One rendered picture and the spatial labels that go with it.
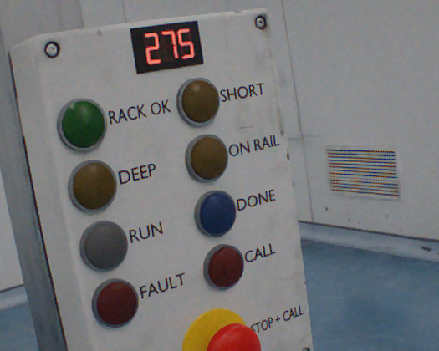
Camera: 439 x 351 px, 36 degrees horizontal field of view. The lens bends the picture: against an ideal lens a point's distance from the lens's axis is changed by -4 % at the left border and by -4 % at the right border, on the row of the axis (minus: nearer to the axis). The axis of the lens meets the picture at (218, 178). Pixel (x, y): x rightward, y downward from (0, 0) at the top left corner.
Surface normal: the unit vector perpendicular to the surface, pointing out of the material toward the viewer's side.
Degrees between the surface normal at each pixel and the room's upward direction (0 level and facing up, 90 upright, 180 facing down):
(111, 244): 89
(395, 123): 90
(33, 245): 90
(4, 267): 90
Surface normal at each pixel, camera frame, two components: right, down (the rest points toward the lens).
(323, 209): -0.80, 0.22
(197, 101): 0.51, 0.06
